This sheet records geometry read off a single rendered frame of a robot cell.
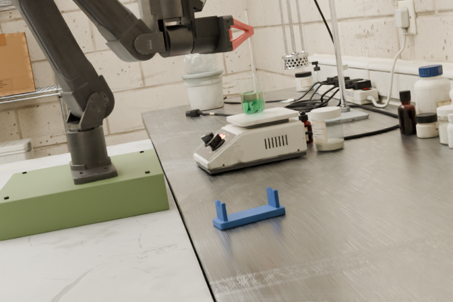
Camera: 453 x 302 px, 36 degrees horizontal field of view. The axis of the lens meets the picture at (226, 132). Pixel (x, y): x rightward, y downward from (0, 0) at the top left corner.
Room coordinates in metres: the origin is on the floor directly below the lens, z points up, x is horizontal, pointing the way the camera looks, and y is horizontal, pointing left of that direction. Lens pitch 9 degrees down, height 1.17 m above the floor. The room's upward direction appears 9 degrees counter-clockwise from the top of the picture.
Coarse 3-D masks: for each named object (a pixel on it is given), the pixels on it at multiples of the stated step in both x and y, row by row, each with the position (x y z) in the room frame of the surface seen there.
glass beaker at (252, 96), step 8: (240, 80) 1.39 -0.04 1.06; (248, 80) 1.40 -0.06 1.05; (256, 80) 1.35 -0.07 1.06; (240, 88) 1.36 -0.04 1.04; (248, 88) 1.35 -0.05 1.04; (256, 88) 1.35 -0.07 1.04; (240, 96) 1.37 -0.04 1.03; (248, 96) 1.35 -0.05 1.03; (256, 96) 1.35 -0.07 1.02; (264, 96) 1.36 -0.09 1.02; (248, 104) 1.35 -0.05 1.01; (256, 104) 1.35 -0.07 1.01; (264, 104) 1.36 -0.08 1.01; (248, 112) 1.35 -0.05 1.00; (256, 112) 1.35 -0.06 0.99; (264, 112) 1.36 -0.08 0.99
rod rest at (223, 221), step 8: (272, 192) 0.95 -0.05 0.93; (216, 200) 0.94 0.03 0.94; (272, 200) 0.95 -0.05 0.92; (216, 208) 0.93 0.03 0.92; (224, 208) 0.92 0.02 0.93; (256, 208) 0.96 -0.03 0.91; (264, 208) 0.95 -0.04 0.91; (272, 208) 0.94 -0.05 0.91; (280, 208) 0.94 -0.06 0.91; (224, 216) 0.91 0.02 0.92; (232, 216) 0.93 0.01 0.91; (240, 216) 0.93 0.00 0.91; (248, 216) 0.92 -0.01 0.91; (256, 216) 0.93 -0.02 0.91; (264, 216) 0.93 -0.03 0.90; (272, 216) 0.94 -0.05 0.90; (216, 224) 0.92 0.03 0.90; (224, 224) 0.91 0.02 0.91; (232, 224) 0.91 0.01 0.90; (240, 224) 0.92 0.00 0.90
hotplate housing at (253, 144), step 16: (224, 128) 1.38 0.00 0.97; (240, 128) 1.33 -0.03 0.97; (256, 128) 1.30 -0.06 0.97; (272, 128) 1.30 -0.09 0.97; (288, 128) 1.30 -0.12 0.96; (304, 128) 1.31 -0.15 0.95; (240, 144) 1.28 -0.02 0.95; (256, 144) 1.28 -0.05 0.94; (272, 144) 1.29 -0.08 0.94; (288, 144) 1.30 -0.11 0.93; (304, 144) 1.31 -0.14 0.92; (208, 160) 1.27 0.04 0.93; (224, 160) 1.27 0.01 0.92; (240, 160) 1.28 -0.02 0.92; (256, 160) 1.29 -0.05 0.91; (272, 160) 1.29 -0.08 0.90
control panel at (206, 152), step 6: (216, 132) 1.39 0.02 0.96; (222, 132) 1.36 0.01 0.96; (228, 132) 1.34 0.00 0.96; (222, 138) 1.32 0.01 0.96; (228, 138) 1.30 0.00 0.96; (222, 144) 1.29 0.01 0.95; (198, 150) 1.37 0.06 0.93; (204, 150) 1.34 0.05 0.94; (210, 150) 1.31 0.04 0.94; (216, 150) 1.28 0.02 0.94; (204, 156) 1.30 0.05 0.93; (210, 156) 1.27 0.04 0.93
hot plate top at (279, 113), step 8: (272, 112) 1.36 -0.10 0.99; (280, 112) 1.34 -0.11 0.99; (288, 112) 1.33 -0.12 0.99; (296, 112) 1.31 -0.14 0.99; (232, 120) 1.35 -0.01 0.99; (240, 120) 1.32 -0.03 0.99; (248, 120) 1.30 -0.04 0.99; (256, 120) 1.29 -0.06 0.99; (264, 120) 1.29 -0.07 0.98; (272, 120) 1.30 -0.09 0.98
